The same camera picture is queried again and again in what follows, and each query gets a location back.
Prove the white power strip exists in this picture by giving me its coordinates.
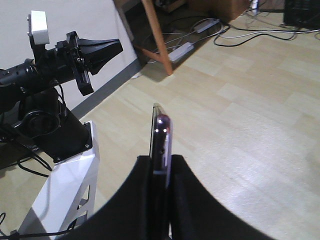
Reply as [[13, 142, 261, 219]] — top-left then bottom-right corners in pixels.
[[193, 18, 220, 34]]

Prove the cardboard box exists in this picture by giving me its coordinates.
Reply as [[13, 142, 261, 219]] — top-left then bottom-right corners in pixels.
[[187, 0, 250, 23]]

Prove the black computer tower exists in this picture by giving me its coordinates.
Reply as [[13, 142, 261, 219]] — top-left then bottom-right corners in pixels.
[[283, 0, 320, 30]]

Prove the wooden desk leg frame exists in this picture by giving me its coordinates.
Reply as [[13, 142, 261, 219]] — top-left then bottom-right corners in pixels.
[[113, 0, 174, 76]]

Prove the black smartphone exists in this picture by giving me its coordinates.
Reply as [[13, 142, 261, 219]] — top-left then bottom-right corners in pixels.
[[149, 103, 172, 240]]

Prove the grey power adapter brick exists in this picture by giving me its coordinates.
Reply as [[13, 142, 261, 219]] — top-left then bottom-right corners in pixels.
[[168, 42, 194, 63]]

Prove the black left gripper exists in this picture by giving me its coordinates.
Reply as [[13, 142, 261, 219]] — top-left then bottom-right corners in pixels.
[[56, 31, 123, 96]]

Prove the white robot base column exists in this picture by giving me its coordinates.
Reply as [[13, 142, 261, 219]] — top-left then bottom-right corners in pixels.
[[17, 121, 100, 240]]

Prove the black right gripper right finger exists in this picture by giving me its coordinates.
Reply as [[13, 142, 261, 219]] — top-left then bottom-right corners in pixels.
[[170, 154, 270, 240]]

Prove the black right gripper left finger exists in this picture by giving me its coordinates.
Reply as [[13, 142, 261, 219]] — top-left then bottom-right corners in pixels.
[[63, 155, 171, 240]]

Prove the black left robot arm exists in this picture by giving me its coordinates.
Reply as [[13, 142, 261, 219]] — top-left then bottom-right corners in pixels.
[[0, 31, 123, 163]]

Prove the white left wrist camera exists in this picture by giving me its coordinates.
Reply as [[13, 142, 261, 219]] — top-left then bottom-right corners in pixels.
[[27, 10, 50, 45]]

